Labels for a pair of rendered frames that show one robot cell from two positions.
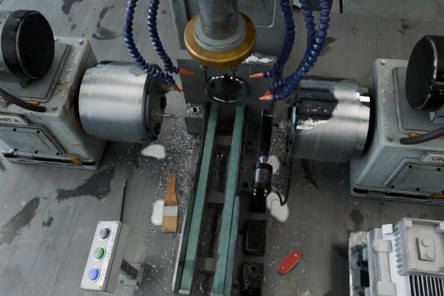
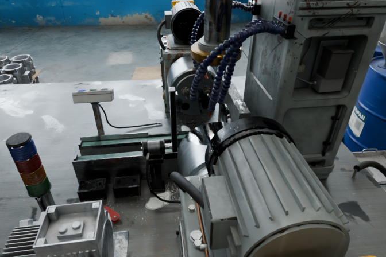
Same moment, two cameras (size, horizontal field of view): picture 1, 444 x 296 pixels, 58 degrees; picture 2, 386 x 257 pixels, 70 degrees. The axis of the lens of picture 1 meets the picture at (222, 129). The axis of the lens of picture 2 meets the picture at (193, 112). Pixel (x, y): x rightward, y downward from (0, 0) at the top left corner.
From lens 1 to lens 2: 1.03 m
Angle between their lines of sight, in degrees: 53
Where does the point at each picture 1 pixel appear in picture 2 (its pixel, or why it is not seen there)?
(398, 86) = not seen: hidden behind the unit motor
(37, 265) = (107, 108)
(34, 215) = (134, 100)
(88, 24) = not seen: hidden behind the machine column
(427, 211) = not seen: outside the picture
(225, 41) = (203, 43)
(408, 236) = (87, 217)
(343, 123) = (197, 155)
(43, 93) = (173, 46)
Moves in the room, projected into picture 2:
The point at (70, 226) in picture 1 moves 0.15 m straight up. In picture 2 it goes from (129, 112) to (126, 89)
